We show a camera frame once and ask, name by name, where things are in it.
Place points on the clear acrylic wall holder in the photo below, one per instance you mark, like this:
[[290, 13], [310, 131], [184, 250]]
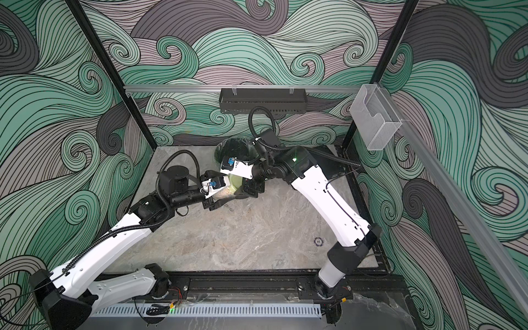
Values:
[[374, 112]]

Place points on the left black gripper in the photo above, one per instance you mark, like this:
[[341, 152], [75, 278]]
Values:
[[210, 172]]

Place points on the white slotted cable duct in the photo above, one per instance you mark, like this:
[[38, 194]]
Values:
[[213, 310]]

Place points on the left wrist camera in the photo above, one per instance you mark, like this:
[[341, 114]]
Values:
[[213, 185]]

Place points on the light green jar lid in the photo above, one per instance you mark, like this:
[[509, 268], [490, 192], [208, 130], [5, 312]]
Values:
[[236, 187]]

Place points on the black wall shelf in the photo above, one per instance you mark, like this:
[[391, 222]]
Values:
[[279, 101]]

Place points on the glass oatmeal jar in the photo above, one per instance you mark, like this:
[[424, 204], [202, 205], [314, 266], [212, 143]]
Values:
[[224, 193]]

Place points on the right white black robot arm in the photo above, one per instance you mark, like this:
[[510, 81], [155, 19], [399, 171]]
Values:
[[355, 235]]

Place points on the clear plastic bin liner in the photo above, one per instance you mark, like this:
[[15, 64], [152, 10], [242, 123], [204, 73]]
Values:
[[239, 148]]

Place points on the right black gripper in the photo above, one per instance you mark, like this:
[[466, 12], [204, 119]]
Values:
[[251, 188]]

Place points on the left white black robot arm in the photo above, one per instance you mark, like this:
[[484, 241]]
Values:
[[68, 295]]

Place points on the black trash bin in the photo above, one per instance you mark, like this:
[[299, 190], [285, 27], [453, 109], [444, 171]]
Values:
[[239, 148]]

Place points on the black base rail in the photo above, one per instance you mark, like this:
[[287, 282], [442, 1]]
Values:
[[301, 283]]

